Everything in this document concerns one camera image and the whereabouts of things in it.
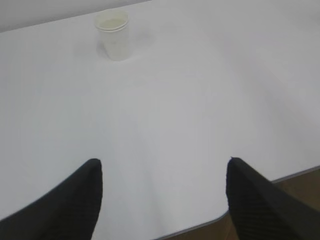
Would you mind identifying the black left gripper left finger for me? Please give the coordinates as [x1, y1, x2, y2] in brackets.
[0, 158, 103, 240]

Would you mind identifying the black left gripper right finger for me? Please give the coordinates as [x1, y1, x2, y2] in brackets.
[225, 157, 320, 240]

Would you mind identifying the white paper cup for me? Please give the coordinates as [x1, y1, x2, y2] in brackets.
[94, 9, 131, 61]

